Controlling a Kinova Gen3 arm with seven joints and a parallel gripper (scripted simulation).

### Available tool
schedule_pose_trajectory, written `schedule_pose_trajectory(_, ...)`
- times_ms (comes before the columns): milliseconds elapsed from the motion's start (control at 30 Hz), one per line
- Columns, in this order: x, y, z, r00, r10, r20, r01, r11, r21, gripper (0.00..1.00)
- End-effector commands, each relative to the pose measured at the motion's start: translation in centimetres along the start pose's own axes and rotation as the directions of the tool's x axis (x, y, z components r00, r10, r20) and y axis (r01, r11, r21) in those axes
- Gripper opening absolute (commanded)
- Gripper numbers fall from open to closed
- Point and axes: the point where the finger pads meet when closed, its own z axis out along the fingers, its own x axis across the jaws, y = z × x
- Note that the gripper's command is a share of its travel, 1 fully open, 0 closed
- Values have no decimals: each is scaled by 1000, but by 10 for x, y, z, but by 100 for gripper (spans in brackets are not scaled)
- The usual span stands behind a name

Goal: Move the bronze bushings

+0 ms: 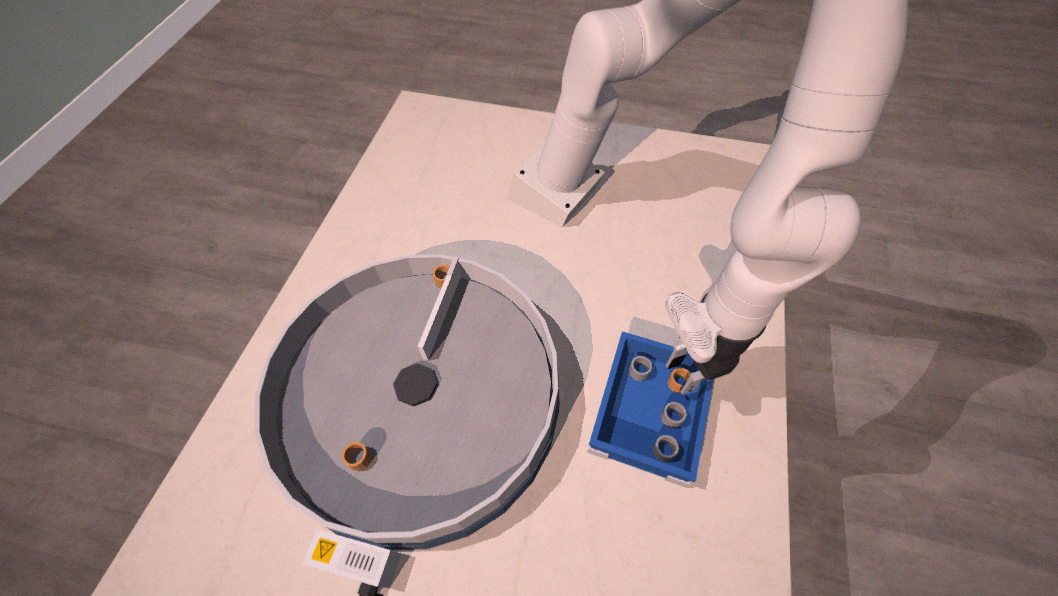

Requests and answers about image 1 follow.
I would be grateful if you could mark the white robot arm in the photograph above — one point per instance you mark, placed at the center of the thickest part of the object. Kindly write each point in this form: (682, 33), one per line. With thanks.
(848, 64)

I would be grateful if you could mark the bronze bushing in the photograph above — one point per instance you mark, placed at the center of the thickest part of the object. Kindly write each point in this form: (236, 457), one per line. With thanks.
(440, 271)
(681, 372)
(350, 449)

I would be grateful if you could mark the blue crate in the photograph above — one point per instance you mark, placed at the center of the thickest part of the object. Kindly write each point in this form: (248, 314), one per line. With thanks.
(630, 413)

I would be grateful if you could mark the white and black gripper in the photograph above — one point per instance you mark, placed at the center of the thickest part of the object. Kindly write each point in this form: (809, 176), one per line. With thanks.
(698, 324)

